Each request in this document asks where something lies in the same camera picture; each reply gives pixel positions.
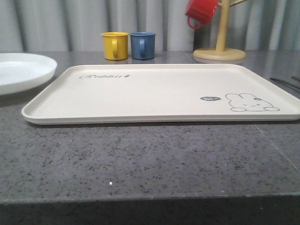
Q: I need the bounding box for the silver metal fork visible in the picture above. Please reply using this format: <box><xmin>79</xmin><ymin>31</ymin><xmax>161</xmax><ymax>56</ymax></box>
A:
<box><xmin>270</xmin><ymin>77</ymin><xmax>300</xmax><ymax>89</ymax></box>

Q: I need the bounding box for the white round plate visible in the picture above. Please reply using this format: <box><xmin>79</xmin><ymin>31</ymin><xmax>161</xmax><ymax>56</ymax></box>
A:
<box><xmin>0</xmin><ymin>53</ymin><xmax>57</xmax><ymax>95</ymax></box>

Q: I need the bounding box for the cream rabbit serving tray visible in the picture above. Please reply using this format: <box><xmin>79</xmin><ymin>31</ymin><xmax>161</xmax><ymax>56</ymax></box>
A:
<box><xmin>22</xmin><ymin>64</ymin><xmax>300</xmax><ymax>125</ymax></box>

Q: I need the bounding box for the blue mug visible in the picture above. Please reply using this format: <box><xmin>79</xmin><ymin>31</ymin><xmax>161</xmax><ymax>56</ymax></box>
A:
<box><xmin>130</xmin><ymin>32</ymin><xmax>156</xmax><ymax>60</ymax></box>

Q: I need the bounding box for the yellow mug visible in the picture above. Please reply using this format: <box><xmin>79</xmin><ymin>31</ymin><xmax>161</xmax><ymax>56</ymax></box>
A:
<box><xmin>101</xmin><ymin>32</ymin><xmax>128</xmax><ymax>60</ymax></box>

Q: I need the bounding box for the wooden mug tree stand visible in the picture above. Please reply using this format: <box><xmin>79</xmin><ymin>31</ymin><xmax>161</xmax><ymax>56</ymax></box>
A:
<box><xmin>193</xmin><ymin>0</ymin><xmax>246</xmax><ymax>61</ymax></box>

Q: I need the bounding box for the red hanging mug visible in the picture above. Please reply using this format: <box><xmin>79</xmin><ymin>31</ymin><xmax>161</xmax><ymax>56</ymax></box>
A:
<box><xmin>185</xmin><ymin>0</ymin><xmax>219</xmax><ymax>29</ymax></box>

